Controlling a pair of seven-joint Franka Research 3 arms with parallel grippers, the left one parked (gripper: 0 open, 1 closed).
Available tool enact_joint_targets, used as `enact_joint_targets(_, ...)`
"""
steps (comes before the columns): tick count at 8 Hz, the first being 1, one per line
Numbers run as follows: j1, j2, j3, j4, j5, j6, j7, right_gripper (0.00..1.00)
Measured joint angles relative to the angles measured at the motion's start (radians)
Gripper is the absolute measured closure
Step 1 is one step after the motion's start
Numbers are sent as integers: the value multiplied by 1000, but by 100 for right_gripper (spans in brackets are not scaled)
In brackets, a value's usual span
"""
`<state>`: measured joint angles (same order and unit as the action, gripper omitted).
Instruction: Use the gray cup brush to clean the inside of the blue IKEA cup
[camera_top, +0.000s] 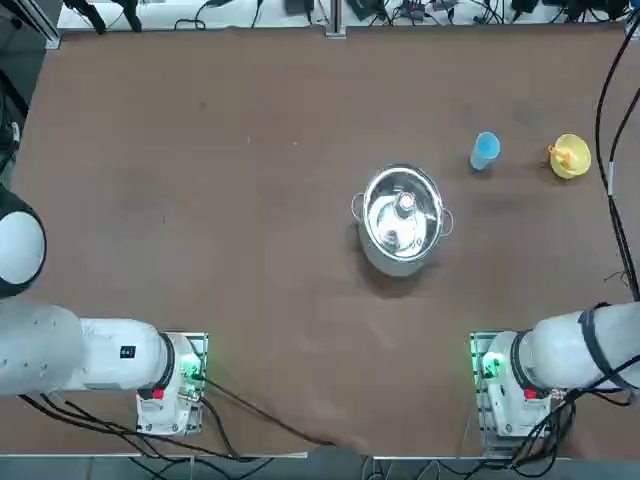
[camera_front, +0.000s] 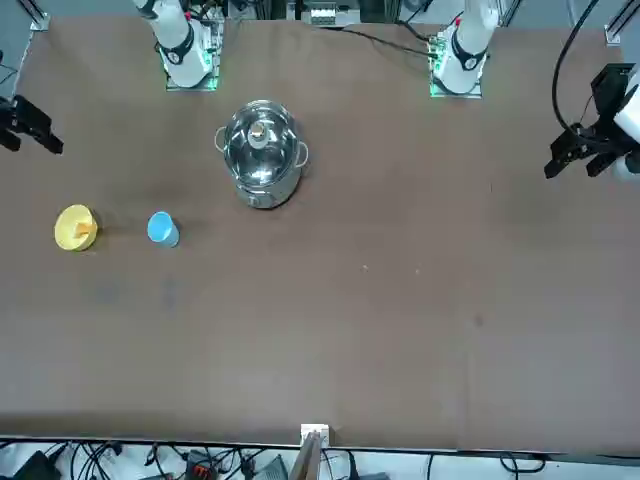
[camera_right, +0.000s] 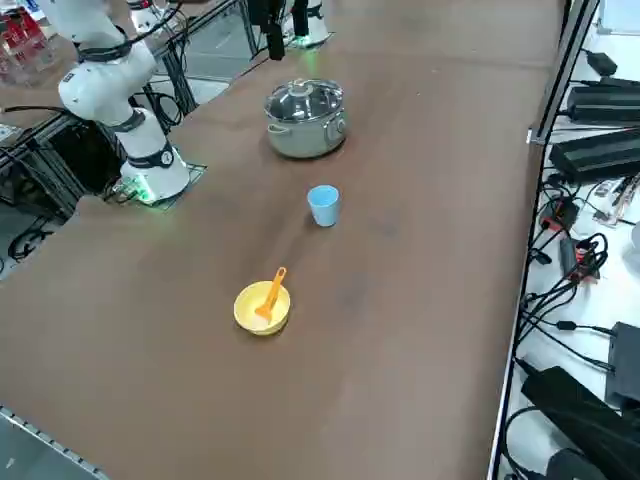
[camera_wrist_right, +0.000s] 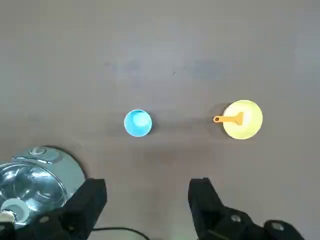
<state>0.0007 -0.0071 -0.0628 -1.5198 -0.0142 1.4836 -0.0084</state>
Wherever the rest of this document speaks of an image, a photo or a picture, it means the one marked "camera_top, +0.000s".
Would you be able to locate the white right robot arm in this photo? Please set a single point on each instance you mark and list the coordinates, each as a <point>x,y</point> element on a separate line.
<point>555,350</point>

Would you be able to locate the aluminium frame post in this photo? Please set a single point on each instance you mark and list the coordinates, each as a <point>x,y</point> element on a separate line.
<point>336,20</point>

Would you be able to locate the stainless steel cooking pot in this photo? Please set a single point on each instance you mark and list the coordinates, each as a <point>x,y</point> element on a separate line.
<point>395,267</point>

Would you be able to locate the black tripod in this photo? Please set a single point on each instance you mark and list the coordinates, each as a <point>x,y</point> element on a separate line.
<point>97,22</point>

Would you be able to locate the black device with red connectors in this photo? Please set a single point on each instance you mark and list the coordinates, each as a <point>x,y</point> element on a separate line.
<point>415,7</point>

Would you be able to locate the glass pot lid with knob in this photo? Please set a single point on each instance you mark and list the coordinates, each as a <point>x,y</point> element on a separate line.
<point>395,235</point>

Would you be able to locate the yellow plastic bowl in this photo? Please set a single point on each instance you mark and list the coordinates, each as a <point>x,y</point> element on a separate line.
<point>577,167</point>

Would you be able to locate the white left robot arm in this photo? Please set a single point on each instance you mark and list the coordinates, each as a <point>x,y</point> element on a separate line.
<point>110,355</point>

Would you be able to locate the aluminium frame rail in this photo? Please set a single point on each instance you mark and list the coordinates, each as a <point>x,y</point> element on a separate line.
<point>52,37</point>

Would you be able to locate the black power adapter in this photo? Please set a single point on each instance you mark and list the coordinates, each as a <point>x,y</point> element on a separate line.
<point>365,9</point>
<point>298,6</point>

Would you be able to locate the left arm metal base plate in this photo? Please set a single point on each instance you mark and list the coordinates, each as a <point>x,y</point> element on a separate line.
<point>200,345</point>

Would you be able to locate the blue plastic cup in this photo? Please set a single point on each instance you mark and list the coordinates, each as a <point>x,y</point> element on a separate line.
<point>484,150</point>

